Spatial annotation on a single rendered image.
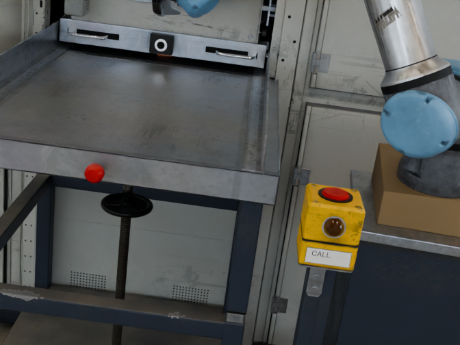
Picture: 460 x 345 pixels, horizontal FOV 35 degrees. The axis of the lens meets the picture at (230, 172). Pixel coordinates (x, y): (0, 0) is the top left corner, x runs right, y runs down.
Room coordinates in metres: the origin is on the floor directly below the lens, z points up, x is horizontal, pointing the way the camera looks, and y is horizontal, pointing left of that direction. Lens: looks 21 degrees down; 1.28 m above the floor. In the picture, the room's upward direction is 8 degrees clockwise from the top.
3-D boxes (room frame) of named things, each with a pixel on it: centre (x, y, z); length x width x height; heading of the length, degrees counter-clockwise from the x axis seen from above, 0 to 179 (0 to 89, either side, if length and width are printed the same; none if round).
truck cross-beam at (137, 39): (1.89, 0.22, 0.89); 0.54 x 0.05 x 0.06; 89
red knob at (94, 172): (1.13, 0.22, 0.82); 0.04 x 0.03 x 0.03; 179
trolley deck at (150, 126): (1.49, 0.22, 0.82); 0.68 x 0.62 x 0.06; 179
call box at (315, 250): (0.96, -0.15, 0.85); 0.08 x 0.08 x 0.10; 89
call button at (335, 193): (0.96, -0.15, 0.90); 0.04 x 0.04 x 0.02
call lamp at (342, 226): (0.91, -0.15, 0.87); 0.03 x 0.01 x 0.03; 89
